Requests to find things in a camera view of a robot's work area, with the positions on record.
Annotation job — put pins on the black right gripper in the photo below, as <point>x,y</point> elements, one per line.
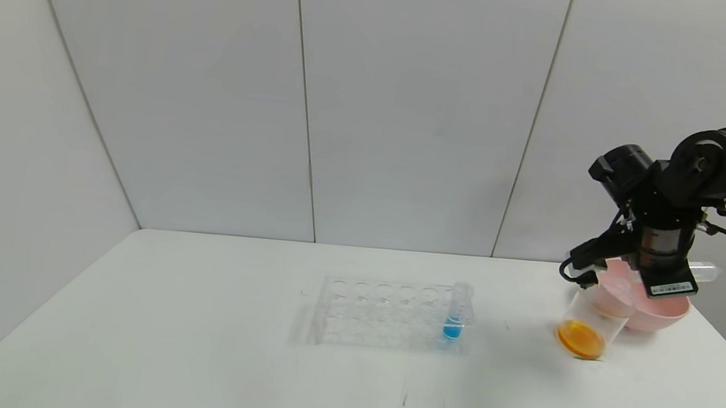
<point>667,285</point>

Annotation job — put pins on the test tube with yellow pigment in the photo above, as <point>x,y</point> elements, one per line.
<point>706,272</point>

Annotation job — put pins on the clear plastic beaker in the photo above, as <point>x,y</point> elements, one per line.
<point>580,338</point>

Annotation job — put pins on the test tube with blue pigment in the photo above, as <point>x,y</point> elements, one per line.
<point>452,329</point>

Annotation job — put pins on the clear plastic test tube rack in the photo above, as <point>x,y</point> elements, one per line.
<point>359,310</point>

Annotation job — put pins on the pink bowl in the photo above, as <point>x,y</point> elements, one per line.
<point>658,316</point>

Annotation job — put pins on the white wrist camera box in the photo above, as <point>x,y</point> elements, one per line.
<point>586,277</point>

